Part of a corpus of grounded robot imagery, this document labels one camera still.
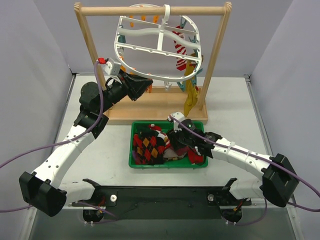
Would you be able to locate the black red argyle sock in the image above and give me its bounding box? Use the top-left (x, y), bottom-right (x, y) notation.
top-left (133, 134), bottom-right (166, 166)

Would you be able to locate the green snowman sock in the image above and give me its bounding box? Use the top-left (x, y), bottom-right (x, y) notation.
top-left (137, 123), bottom-right (168, 141)

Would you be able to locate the white round clip hanger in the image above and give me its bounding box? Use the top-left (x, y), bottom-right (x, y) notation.
top-left (114, 4), bottom-right (203, 83)

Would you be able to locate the yellow bear sock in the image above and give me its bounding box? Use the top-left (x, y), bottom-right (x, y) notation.
top-left (184, 59), bottom-right (198, 86)
top-left (183, 78), bottom-right (199, 116)

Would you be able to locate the red white striped sock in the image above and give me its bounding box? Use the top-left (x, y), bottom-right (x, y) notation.
top-left (172, 31), bottom-right (187, 71)

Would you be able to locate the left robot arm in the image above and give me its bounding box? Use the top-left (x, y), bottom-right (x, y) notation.
top-left (18, 71), bottom-right (153, 217)

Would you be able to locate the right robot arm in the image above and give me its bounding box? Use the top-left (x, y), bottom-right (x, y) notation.
top-left (167, 129), bottom-right (299, 208)

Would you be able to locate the wooden hanger stand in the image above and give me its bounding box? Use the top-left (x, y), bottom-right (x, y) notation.
top-left (74, 2), bottom-right (232, 125)

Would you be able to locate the pink sock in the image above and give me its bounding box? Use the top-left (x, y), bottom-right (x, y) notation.
top-left (163, 147), bottom-right (189, 162)

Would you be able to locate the red sock with white pattern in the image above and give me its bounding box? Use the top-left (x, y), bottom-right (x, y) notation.
top-left (187, 148), bottom-right (204, 165)

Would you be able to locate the green plastic bin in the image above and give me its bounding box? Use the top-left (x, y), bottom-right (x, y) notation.
top-left (128, 121), bottom-right (208, 169)

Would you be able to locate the white clothespin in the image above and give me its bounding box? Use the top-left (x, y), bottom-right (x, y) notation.
top-left (118, 48), bottom-right (124, 57)
top-left (164, 81), bottom-right (172, 91)

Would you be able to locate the purple sock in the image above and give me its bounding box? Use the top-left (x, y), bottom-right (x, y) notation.
top-left (132, 152), bottom-right (140, 162)

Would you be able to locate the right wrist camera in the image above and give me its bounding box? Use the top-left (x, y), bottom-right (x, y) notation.
top-left (167, 111), bottom-right (192, 133)

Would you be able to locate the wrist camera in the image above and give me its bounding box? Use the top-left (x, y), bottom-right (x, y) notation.
top-left (97, 57), bottom-right (121, 77)
top-left (167, 111), bottom-right (192, 133)

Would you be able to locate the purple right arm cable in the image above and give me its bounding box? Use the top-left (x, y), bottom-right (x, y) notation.
top-left (171, 117), bottom-right (320, 227)

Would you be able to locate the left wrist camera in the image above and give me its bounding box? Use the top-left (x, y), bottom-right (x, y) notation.
top-left (97, 57), bottom-right (121, 77)

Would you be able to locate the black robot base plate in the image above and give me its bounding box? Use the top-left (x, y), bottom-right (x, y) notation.
top-left (82, 199), bottom-right (252, 223)

